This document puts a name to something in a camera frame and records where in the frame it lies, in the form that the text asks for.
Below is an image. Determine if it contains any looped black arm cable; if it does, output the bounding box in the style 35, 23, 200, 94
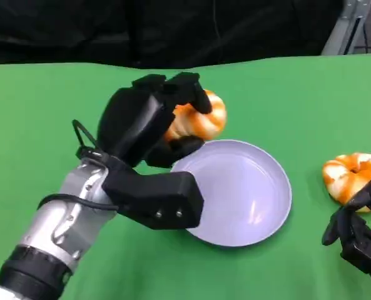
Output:
71, 119, 111, 164

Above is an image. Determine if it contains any orange and white bread roll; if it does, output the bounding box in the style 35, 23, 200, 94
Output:
322, 152, 371, 214
165, 89, 227, 142

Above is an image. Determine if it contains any black curtain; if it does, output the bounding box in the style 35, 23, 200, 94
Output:
0, 0, 345, 70

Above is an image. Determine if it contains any grey metal frame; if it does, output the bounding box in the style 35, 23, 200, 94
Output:
321, 0, 366, 56

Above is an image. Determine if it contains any green table cloth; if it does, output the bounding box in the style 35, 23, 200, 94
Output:
0, 52, 371, 300

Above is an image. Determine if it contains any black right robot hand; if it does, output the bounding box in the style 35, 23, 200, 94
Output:
321, 178, 371, 282

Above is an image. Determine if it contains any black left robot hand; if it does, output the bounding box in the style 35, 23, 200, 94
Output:
96, 72, 213, 169

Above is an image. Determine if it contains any lilac plate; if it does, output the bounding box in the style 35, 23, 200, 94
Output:
169, 139, 292, 248

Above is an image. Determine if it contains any thin black room cable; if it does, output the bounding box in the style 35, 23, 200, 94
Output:
352, 18, 371, 54

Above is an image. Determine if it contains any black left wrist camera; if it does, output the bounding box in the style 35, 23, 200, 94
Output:
102, 162, 204, 231

